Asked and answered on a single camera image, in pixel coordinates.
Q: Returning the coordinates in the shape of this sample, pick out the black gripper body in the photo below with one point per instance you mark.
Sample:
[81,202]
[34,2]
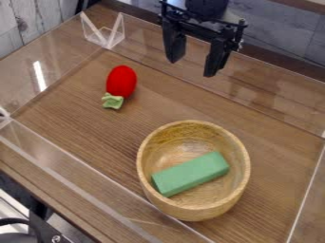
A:
[205,19]

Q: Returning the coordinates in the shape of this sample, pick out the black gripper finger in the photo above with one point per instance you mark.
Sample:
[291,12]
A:
[217,57]
[174,41]

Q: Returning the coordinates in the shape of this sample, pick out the green rectangular block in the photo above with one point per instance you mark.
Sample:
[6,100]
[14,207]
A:
[182,177]

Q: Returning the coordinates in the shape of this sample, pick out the brown wooden bowl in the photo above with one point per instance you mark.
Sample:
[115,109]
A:
[178,142]

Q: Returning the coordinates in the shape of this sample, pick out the red plush strawberry toy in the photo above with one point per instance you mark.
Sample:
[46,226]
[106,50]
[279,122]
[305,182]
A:
[121,86]

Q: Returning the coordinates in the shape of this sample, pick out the black stand base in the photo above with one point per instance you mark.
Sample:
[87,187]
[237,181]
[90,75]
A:
[28,229]

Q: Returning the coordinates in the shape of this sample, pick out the clear acrylic corner bracket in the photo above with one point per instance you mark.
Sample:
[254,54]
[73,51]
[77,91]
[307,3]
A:
[105,37]

